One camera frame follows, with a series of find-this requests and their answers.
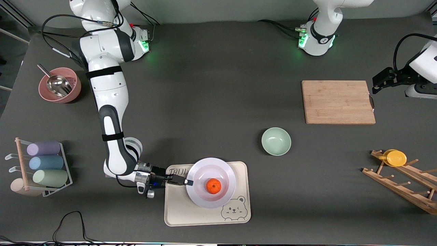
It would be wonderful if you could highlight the white round plate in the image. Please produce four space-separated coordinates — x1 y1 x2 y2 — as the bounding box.
186 158 237 209

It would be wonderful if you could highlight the orange fruit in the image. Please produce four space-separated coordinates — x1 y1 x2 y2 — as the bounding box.
206 178 222 194

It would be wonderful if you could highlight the cream tray with bear print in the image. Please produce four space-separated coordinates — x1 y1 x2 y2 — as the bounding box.
164 161 251 227

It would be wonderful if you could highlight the wooden cutting board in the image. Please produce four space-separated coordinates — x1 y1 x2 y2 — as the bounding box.
301 80 376 125

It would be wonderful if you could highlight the yellow cup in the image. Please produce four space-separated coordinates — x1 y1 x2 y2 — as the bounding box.
382 149 407 167

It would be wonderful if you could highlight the green cup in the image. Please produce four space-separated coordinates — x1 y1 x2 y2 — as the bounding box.
32 169 69 188

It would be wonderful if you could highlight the blue cup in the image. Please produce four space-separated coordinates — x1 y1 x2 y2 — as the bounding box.
29 155 64 170

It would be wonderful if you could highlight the purple cup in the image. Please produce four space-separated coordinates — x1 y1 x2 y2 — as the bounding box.
27 141 61 156

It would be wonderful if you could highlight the pale green bowl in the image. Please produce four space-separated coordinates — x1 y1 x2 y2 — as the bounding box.
261 127 292 156

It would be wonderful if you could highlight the pink bowl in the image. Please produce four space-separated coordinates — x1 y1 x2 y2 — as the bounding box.
38 67 82 104

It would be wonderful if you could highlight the wooden peg cup rack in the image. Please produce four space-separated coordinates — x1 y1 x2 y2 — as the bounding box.
362 149 437 216

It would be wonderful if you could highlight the metal scoop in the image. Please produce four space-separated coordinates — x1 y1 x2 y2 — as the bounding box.
37 64 73 98

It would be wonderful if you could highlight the beige cup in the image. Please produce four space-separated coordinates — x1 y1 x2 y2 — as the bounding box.
10 178 43 197

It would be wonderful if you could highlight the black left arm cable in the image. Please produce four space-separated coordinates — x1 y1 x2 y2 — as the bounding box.
393 33 437 73

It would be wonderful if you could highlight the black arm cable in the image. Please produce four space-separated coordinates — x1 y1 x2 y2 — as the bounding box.
393 33 437 73
41 14 139 188

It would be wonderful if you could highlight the thin black looped cable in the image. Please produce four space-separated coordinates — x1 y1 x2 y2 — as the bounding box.
52 211 103 245

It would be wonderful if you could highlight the white wire cup holder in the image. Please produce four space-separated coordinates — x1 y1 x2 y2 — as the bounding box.
5 137 73 197

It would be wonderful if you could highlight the black base power cable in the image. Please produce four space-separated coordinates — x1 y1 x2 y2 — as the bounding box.
258 19 302 39
130 2 161 41

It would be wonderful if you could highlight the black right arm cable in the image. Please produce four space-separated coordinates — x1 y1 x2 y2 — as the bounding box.
41 14 139 188

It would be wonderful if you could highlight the light metal frame bar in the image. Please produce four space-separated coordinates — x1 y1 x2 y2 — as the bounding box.
0 28 29 44

